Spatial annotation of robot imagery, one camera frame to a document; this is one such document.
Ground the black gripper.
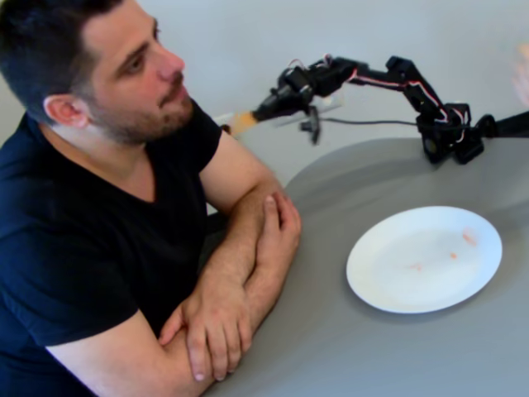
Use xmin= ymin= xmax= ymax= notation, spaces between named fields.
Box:
xmin=251 ymin=65 xmax=322 ymax=122

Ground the man's right forearm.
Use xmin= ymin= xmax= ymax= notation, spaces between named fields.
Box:
xmin=222 ymin=247 xmax=293 ymax=373

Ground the man's left forearm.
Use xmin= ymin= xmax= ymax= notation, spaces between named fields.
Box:
xmin=193 ymin=181 xmax=290 ymax=315

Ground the man's right hand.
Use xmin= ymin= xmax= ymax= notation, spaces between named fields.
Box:
xmin=255 ymin=192 xmax=303 ymax=270

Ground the man's left hand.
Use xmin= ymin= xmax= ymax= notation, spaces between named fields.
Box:
xmin=159 ymin=285 xmax=254 ymax=384

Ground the white power strip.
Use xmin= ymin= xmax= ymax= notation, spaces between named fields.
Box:
xmin=264 ymin=91 xmax=345 ymax=128

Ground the white round plate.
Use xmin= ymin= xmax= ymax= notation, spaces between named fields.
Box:
xmin=346 ymin=205 xmax=503 ymax=314

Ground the man in black t-shirt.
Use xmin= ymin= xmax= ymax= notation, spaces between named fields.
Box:
xmin=0 ymin=0 xmax=290 ymax=397

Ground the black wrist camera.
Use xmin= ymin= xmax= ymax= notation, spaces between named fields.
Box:
xmin=298 ymin=103 xmax=324 ymax=146

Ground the black camera cable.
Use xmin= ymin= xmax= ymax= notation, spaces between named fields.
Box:
xmin=317 ymin=117 xmax=422 ymax=127

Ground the red and white servo cable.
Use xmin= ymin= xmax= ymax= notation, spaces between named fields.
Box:
xmin=349 ymin=68 xmax=450 ymax=123

